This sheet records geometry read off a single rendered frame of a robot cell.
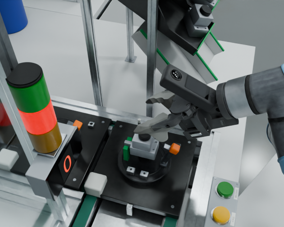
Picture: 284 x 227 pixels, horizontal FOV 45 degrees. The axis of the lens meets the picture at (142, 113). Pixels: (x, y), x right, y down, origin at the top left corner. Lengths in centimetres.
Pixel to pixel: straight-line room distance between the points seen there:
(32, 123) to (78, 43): 97
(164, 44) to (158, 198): 43
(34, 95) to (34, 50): 100
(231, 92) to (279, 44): 248
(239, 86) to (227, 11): 277
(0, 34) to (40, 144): 19
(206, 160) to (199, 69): 29
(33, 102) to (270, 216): 73
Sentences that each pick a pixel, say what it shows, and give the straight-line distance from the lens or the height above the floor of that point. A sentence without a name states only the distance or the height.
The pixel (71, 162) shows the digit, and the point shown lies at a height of 119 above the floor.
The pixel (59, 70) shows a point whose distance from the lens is 135.
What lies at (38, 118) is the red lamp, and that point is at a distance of 52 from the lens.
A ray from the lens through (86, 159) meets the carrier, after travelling 92.
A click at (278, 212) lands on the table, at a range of 103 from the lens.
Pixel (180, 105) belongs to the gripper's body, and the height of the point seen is 123.
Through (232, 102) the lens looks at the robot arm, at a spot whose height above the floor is 129.
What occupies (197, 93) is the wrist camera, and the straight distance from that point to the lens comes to 64.
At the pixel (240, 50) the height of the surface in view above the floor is 86.
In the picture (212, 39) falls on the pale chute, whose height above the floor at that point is 105.
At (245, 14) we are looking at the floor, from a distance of 339.
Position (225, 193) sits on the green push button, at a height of 97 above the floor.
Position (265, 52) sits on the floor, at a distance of 296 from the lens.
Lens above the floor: 172
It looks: 48 degrees down
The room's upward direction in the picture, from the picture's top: straight up
